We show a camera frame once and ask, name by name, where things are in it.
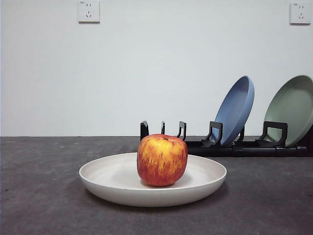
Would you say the red yellow apple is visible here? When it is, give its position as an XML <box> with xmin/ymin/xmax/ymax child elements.
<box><xmin>136</xmin><ymin>133</ymin><xmax>189</xmax><ymax>188</ymax></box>

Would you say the cream yellow round plate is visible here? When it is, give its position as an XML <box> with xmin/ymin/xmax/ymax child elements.
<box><xmin>78</xmin><ymin>151</ymin><xmax>228</xmax><ymax>208</ymax></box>

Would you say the blue round plate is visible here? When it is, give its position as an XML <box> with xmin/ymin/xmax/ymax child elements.
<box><xmin>210</xmin><ymin>75</ymin><xmax>255</xmax><ymax>147</ymax></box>

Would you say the black plate rack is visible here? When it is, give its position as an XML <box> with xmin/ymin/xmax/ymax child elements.
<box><xmin>140</xmin><ymin>120</ymin><xmax>313</xmax><ymax>158</ymax></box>

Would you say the green round plate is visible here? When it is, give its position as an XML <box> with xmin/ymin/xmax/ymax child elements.
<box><xmin>264</xmin><ymin>74</ymin><xmax>313</xmax><ymax>148</ymax></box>

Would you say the white wall socket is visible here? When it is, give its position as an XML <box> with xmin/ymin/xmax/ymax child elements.
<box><xmin>290</xmin><ymin>2</ymin><xmax>312</xmax><ymax>25</ymax></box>
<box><xmin>78</xmin><ymin>0</ymin><xmax>101</xmax><ymax>24</ymax></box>

